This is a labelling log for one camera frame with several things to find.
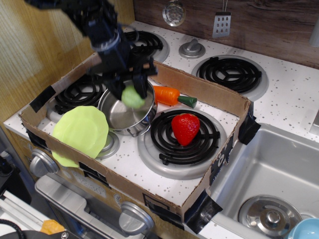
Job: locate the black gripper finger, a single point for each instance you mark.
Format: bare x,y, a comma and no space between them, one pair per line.
114,84
140,82

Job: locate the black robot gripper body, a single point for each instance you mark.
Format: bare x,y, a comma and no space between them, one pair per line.
117,61

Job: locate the light green toy broccoli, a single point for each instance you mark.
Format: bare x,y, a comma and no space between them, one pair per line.
131,99

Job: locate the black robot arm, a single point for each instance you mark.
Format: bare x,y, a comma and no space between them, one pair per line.
98,20

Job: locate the rear left black burner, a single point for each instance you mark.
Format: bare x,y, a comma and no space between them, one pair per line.
148,44

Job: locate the black burner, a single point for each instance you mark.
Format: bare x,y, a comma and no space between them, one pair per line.
148,44
86,91
238,73
161,152

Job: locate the front left black burner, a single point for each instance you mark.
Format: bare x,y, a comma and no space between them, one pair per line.
86,91

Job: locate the orange toy carrot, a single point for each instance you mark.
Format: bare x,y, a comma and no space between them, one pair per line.
171,97

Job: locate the stainless steel toy pot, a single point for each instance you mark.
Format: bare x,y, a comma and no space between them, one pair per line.
125,120

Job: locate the light green plastic plate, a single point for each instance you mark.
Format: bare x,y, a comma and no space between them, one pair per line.
84,128

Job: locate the small silver stovetop disc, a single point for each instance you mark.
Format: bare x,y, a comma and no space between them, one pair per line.
111,147

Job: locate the silver stovetop knob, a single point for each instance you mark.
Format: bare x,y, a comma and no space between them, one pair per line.
192,50

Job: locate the red toy strawberry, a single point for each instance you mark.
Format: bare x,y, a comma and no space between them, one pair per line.
185,127

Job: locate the hanging silver strainer ladle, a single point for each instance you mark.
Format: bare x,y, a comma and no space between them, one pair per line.
174,13

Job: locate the front right black burner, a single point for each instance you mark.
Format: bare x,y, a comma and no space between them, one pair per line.
161,152

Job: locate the brown cardboard fence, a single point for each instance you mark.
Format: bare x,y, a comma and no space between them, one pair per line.
193,208

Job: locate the hanging silver slotted spatula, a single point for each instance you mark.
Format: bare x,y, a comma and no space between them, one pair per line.
222,22

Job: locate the rear right black burner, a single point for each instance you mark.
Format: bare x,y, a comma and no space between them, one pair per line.
238,73

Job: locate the left silver oven knob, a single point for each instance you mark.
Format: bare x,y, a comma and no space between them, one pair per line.
42,164

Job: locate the silver oven knob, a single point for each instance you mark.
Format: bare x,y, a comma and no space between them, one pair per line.
42,164
134,220

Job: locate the right silver oven knob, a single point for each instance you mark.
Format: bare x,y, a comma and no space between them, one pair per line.
134,220

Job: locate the orange cloth piece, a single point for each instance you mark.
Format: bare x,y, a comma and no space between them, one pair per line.
50,227

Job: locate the silver toy sink basin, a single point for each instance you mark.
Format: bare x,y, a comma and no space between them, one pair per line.
275,163

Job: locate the steel pot lid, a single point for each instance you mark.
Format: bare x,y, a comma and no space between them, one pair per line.
268,215

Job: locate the light blue bowl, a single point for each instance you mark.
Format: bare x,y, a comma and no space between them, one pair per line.
306,229

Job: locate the silver oven door handle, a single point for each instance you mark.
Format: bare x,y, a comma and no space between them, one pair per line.
75,206

